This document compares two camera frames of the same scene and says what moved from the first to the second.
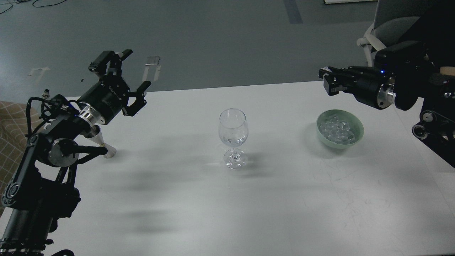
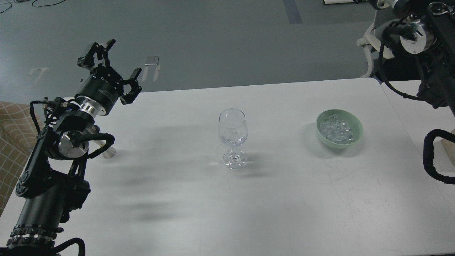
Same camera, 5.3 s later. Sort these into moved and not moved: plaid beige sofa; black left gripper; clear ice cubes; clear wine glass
Moved: black left gripper
Not moved: plaid beige sofa; clear wine glass; clear ice cubes
